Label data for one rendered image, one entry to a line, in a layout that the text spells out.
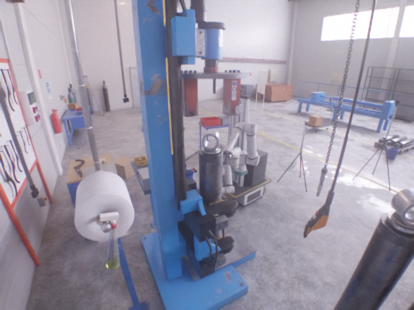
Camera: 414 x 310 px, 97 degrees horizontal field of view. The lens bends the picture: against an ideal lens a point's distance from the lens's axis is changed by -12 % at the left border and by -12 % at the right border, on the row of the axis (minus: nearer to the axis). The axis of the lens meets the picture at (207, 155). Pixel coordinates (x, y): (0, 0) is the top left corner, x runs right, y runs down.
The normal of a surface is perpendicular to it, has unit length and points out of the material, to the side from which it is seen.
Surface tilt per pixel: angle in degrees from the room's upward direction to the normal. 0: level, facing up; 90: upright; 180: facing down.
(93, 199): 90
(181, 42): 90
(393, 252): 90
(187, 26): 90
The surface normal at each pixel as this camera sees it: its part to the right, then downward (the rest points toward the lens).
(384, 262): -0.79, 0.25
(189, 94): 0.46, 0.36
